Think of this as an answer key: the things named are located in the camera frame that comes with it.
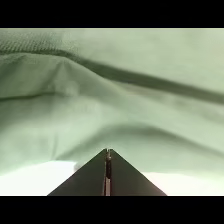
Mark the pale green garment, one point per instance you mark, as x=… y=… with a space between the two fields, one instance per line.
x=113 y=100

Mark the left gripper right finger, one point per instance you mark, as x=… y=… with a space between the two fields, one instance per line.
x=130 y=180

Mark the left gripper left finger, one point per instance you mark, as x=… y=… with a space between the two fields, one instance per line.
x=87 y=180

